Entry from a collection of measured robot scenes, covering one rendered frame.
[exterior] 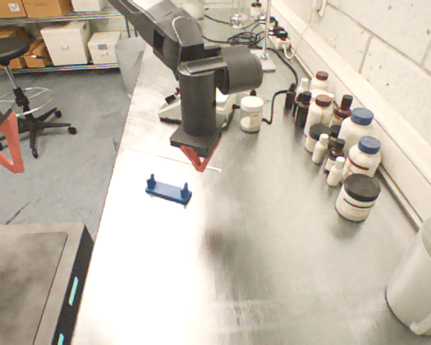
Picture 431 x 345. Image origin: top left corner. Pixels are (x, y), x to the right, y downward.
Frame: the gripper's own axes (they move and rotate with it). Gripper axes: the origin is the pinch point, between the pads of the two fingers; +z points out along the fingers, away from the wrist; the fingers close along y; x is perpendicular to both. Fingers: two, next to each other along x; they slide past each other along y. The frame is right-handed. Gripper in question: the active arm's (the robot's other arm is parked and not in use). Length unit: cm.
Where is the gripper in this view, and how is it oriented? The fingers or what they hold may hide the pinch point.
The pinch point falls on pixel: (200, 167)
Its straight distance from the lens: 56.7
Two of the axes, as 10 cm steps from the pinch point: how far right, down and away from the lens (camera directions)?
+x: -9.3, -2.5, 2.6
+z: -0.1, 7.3, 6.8
